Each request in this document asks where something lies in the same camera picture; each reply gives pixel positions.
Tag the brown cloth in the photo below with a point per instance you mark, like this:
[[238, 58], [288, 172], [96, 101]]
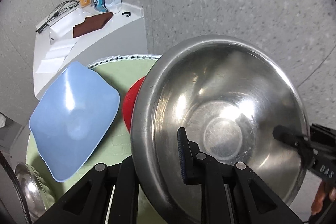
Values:
[[91, 24]]

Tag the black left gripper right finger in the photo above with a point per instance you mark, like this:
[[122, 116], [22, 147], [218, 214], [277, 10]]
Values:
[[230, 193]]

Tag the green round table mat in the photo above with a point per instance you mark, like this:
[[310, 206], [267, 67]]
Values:
[[121, 72]]

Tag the blue square plate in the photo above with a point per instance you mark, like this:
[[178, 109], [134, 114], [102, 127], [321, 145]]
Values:
[[72, 118]]

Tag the white sink counter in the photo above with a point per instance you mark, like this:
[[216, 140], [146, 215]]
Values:
[[55, 48]]

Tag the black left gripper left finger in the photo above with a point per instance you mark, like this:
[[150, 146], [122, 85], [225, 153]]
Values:
[[105, 194]]

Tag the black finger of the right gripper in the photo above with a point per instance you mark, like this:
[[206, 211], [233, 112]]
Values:
[[293, 139]]

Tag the large steel bowl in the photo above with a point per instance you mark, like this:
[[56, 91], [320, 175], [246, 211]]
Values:
[[229, 96]]

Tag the red bowl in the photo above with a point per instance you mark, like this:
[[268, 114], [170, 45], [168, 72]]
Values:
[[129, 102]]

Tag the person's hand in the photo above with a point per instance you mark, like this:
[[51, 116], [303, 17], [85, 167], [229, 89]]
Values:
[[324, 190]]

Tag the black hook on counter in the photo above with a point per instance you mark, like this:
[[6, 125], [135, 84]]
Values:
[[127, 14]]

